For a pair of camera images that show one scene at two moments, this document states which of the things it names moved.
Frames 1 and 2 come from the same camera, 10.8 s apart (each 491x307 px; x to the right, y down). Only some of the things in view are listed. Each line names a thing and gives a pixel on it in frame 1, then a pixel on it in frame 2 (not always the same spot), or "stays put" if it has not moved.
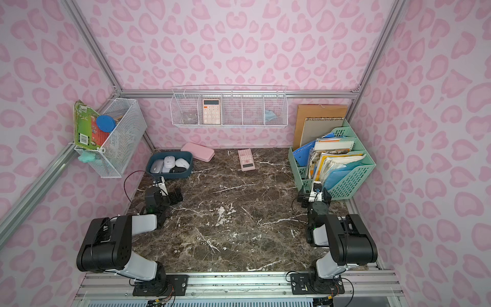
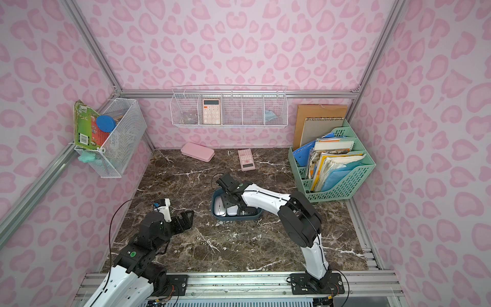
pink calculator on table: x=246 y=160 stays put
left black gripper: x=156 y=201 -> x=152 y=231
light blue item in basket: x=270 y=115 stays put
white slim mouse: x=169 y=163 -> x=232 y=210
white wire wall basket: x=229 y=107 stays put
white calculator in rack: x=211 y=111 stays put
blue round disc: x=105 y=123 stays put
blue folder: x=302 y=155 stays put
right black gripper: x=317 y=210 -> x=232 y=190
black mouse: x=177 y=169 -> x=249 y=210
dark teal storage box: x=151 y=157 -> x=233 y=218
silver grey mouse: x=156 y=167 -> x=219 y=207
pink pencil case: x=199 y=151 stays put
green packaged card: x=85 y=132 stays put
